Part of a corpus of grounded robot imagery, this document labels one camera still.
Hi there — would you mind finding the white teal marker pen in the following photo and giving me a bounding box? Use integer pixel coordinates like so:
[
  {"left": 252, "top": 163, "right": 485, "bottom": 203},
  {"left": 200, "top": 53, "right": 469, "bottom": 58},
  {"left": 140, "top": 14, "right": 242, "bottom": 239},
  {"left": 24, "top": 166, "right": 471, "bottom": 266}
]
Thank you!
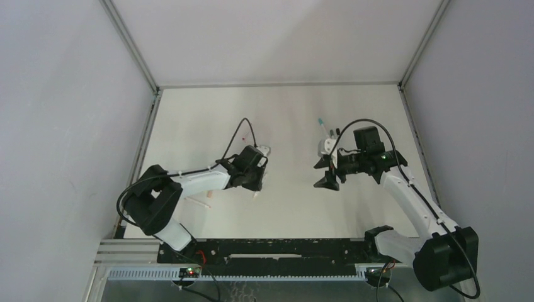
[{"left": 318, "top": 118, "right": 329, "bottom": 137}]

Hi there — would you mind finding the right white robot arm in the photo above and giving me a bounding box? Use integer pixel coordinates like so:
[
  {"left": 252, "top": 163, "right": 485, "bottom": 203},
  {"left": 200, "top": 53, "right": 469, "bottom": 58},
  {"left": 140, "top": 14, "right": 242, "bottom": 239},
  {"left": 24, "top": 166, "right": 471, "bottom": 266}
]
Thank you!
[{"left": 314, "top": 126, "right": 480, "bottom": 299}]

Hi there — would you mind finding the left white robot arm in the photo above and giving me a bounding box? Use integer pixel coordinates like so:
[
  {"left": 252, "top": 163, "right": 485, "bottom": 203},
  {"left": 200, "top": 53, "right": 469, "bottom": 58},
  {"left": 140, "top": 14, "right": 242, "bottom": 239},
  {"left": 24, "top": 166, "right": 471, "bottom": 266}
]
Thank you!
[{"left": 118, "top": 145, "right": 271, "bottom": 252}]

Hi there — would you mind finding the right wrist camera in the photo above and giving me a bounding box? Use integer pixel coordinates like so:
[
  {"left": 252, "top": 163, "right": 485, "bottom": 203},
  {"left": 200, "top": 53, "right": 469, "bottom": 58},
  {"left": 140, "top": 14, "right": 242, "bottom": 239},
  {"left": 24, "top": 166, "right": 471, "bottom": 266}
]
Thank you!
[{"left": 318, "top": 138, "right": 338, "bottom": 158}]

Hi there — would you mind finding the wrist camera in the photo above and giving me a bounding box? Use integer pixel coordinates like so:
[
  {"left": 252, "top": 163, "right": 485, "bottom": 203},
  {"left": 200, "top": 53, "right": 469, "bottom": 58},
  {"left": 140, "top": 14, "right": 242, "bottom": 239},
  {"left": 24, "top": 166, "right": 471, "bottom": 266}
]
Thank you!
[
  {"left": 318, "top": 138, "right": 338, "bottom": 158},
  {"left": 256, "top": 145, "right": 271, "bottom": 167}
]

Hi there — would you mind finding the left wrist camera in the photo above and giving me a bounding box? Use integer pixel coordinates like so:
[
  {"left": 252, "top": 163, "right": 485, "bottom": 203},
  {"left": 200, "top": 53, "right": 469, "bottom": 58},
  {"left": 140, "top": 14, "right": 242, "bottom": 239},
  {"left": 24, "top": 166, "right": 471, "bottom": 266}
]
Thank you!
[{"left": 256, "top": 145, "right": 271, "bottom": 167}]

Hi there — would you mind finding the left camera cable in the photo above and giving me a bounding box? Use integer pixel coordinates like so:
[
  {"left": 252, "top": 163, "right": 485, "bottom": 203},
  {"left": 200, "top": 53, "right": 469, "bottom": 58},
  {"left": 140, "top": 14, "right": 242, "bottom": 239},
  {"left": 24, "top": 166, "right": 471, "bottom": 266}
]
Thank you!
[{"left": 116, "top": 118, "right": 270, "bottom": 228}]

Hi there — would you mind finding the camera cable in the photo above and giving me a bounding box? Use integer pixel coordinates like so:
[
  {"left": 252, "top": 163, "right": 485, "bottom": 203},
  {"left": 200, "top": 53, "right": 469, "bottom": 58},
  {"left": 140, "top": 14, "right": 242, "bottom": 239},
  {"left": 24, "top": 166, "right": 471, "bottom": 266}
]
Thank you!
[
  {"left": 116, "top": 118, "right": 270, "bottom": 228},
  {"left": 329, "top": 118, "right": 481, "bottom": 300}
]

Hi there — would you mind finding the right camera cable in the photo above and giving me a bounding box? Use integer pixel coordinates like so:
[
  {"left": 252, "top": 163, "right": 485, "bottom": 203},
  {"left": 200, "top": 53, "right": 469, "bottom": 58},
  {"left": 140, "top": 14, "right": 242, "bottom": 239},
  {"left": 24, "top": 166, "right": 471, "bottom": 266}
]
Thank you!
[{"left": 329, "top": 118, "right": 481, "bottom": 300}]

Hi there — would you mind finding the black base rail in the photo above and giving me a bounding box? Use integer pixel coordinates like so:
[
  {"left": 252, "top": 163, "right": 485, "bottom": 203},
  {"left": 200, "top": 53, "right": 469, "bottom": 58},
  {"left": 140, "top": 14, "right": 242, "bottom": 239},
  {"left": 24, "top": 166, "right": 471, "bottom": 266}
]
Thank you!
[{"left": 157, "top": 238, "right": 389, "bottom": 276}]

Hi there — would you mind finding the perforated cable tray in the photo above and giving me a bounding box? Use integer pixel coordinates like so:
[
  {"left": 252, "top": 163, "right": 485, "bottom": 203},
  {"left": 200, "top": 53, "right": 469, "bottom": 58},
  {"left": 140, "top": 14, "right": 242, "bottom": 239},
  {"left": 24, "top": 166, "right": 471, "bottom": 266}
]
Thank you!
[{"left": 108, "top": 267, "right": 366, "bottom": 281}]

